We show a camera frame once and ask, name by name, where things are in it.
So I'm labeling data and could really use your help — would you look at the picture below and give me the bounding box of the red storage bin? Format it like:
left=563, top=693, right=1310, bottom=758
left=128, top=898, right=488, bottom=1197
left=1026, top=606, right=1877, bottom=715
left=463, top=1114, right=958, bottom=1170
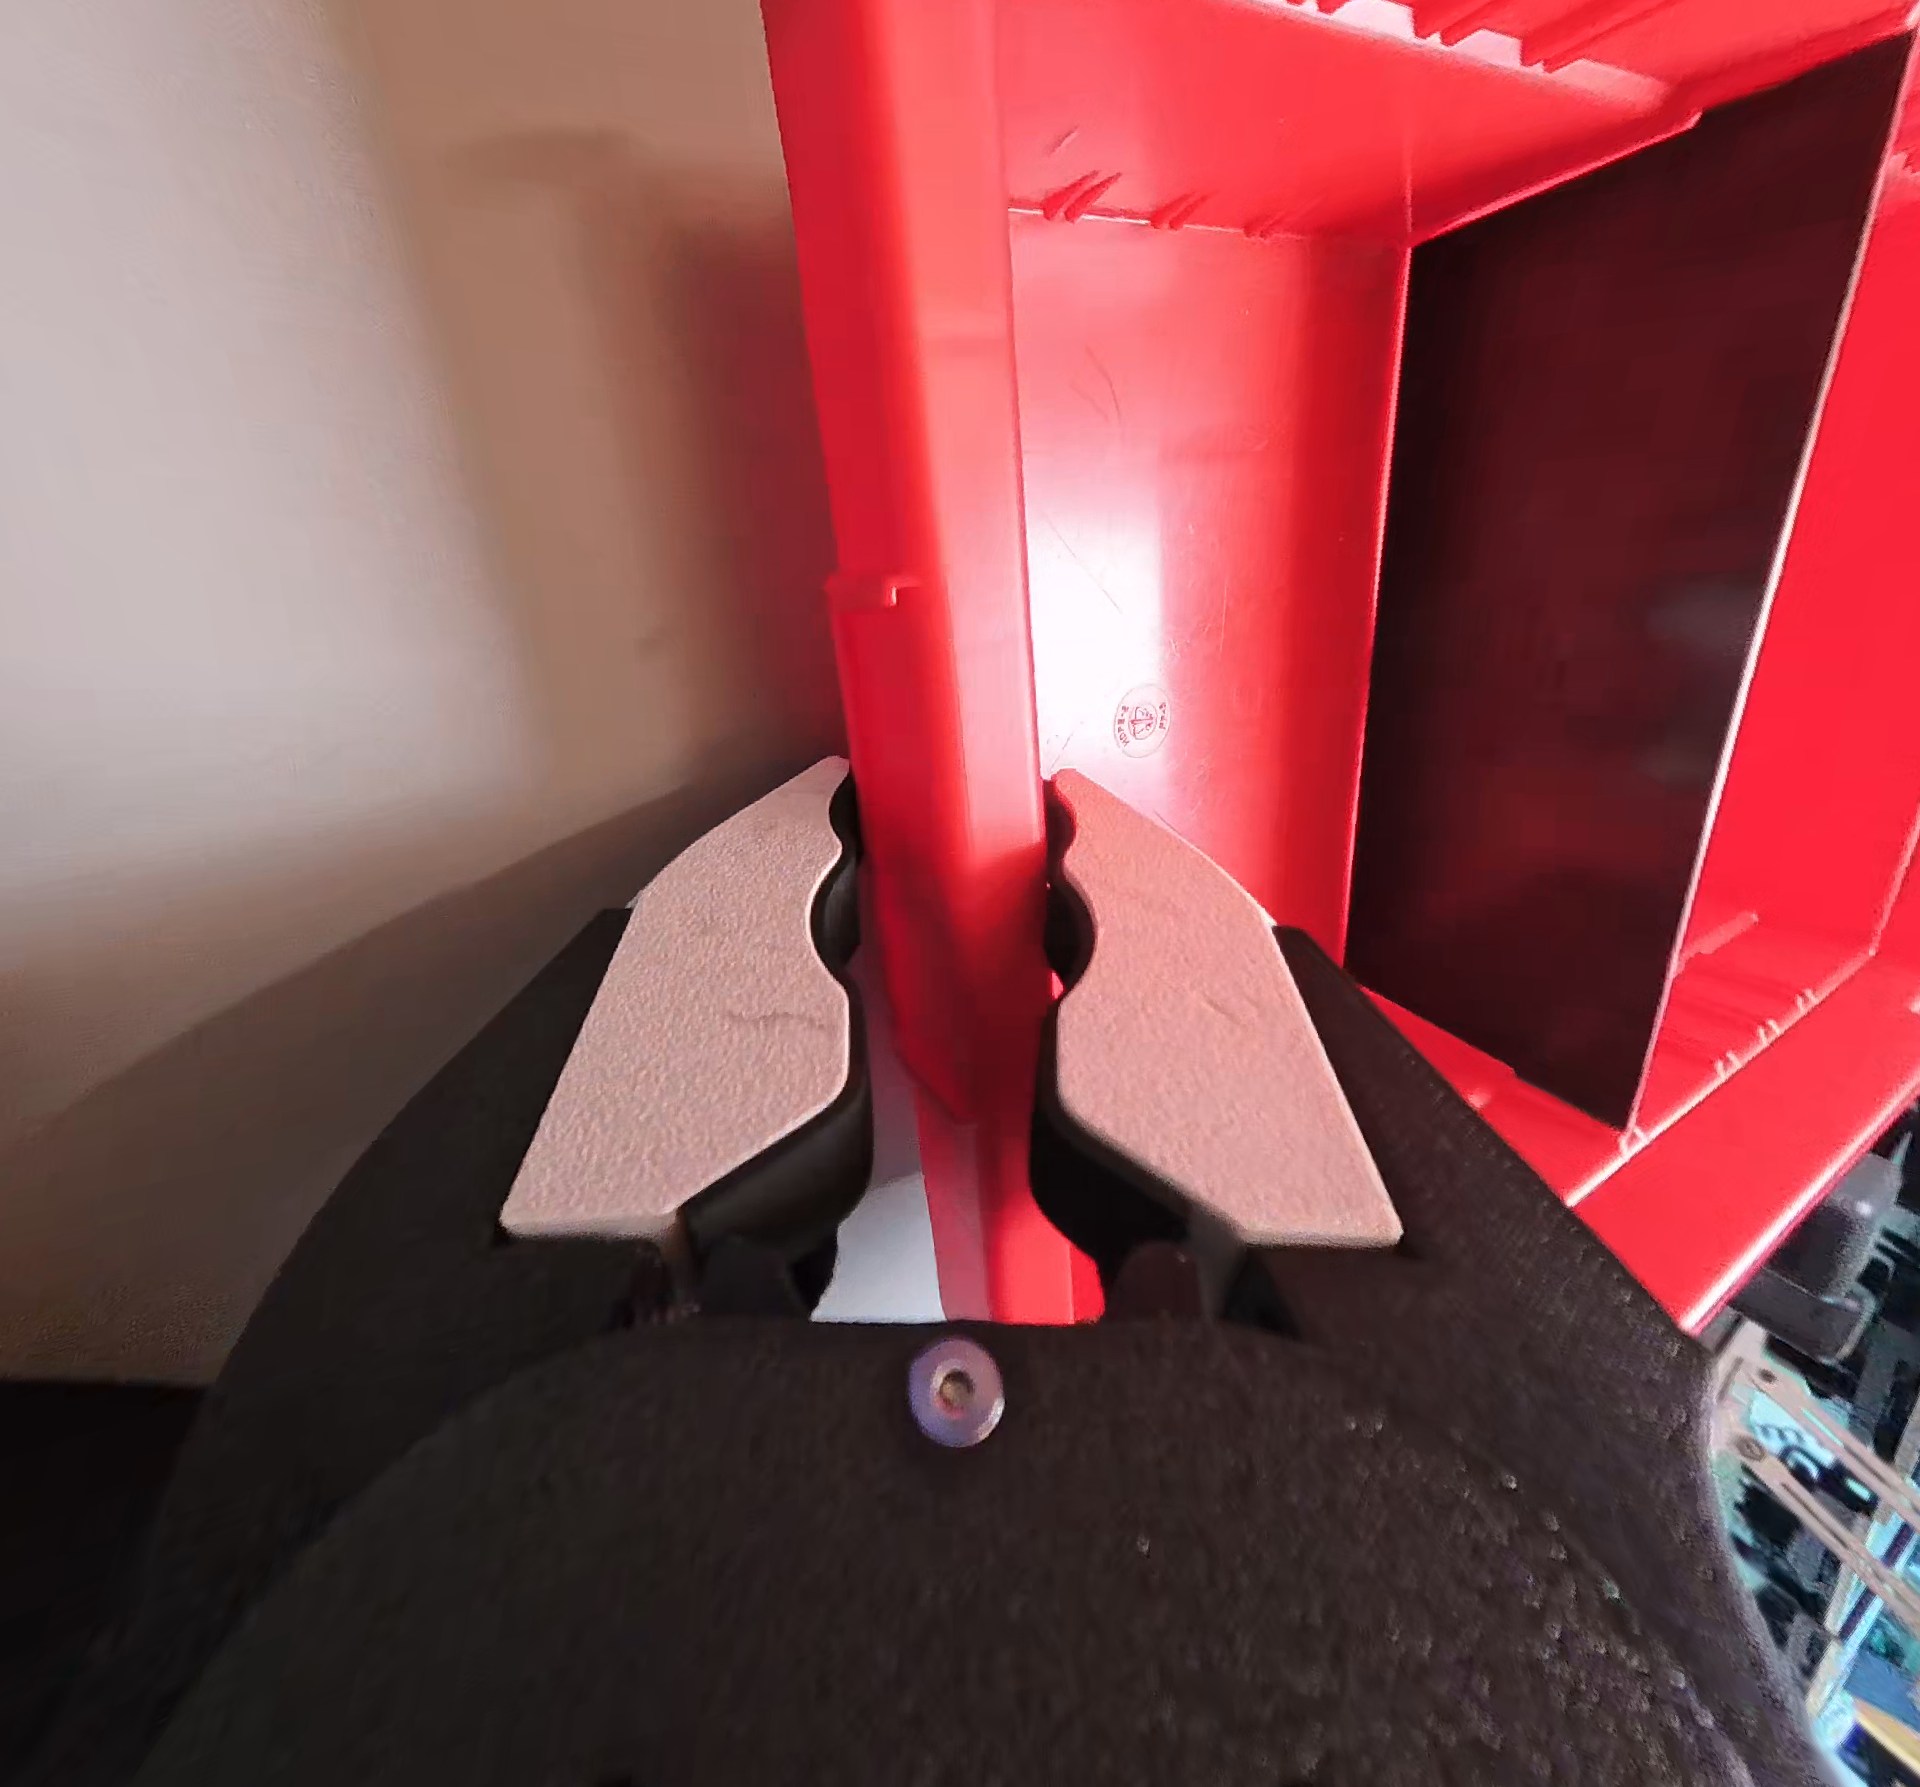
left=762, top=0, right=1920, bottom=1332

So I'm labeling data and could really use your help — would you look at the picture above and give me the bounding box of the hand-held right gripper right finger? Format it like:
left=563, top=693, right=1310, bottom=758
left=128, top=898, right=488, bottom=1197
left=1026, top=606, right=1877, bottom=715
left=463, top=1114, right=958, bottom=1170
left=1039, top=769, right=1403, bottom=1295

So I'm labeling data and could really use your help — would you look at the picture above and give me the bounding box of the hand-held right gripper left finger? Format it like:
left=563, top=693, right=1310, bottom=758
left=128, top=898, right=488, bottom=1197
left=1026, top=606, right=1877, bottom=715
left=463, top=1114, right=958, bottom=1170
left=498, top=761, right=872, bottom=1295

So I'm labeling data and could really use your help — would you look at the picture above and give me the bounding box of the black bin divider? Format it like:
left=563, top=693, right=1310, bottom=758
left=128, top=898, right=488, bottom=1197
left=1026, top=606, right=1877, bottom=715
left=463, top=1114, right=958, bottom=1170
left=1345, top=34, right=1920, bottom=1133

